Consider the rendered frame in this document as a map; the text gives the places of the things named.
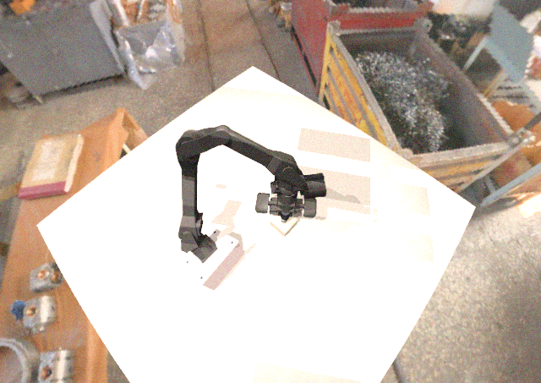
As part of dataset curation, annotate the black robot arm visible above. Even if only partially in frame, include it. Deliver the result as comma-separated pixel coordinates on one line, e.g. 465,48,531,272
175,125,326,264

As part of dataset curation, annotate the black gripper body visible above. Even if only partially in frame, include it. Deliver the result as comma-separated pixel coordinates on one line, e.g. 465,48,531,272
255,193,317,218

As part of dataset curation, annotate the tan rectangular block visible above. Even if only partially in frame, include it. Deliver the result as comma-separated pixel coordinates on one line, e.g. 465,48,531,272
270,216,298,237

